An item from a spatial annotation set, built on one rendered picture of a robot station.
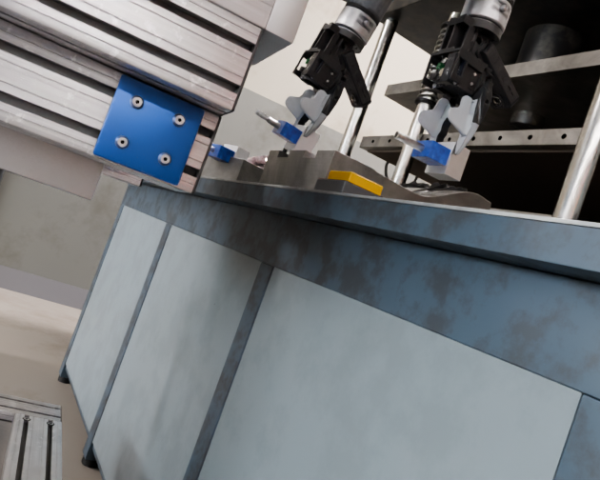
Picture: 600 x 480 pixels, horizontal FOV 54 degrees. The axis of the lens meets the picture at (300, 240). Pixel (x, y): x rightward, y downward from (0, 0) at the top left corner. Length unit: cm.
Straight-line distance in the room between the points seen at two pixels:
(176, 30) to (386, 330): 40
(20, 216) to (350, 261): 293
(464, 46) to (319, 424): 61
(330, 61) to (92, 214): 261
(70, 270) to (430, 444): 313
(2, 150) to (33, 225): 288
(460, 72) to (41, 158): 62
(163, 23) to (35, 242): 305
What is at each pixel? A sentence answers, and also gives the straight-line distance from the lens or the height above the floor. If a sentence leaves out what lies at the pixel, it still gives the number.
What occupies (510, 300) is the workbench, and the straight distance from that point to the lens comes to 59.
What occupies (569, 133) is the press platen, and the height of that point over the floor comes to 127.
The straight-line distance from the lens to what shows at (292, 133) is 114.
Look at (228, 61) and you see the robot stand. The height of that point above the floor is 86.
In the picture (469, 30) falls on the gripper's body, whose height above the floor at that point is 113.
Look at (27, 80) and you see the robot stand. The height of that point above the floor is 77.
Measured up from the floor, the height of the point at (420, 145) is 93.
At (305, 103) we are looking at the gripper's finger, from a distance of 112.
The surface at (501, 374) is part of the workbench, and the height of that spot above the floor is 66.
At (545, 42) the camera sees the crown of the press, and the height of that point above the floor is 173.
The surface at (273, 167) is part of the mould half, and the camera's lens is 117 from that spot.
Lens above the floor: 69
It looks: 2 degrees up
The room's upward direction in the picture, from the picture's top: 20 degrees clockwise
